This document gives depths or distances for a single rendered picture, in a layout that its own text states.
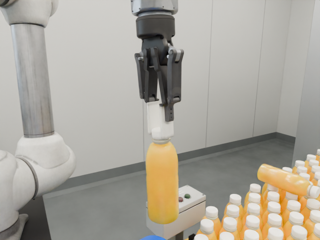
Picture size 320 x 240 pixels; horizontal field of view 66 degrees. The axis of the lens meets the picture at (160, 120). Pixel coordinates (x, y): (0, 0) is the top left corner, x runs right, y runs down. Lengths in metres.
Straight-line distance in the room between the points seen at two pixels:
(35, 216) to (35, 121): 0.35
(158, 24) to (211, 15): 3.54
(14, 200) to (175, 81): 0.62
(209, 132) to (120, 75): 1.82
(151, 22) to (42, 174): 0.64
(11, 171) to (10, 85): 2.20
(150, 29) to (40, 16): 0.54
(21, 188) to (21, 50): 0.44
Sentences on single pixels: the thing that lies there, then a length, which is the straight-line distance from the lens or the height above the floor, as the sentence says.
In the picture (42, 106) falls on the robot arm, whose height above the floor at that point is 1.42.
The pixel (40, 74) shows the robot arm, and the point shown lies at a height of 1.53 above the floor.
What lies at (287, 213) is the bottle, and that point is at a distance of 1.00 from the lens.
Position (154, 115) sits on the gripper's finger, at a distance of 0.53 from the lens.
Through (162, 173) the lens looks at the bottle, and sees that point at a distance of 0.52.
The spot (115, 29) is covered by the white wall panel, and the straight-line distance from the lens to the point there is 3.19.
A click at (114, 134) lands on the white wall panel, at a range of 3.29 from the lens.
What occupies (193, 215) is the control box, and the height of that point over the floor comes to 1.04.
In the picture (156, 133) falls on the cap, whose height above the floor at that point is 1.43.
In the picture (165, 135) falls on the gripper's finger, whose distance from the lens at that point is 0.50.
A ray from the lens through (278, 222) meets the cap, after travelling 0.88.
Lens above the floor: 1.58
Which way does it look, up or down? 14 degrees down
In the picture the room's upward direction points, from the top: straight up
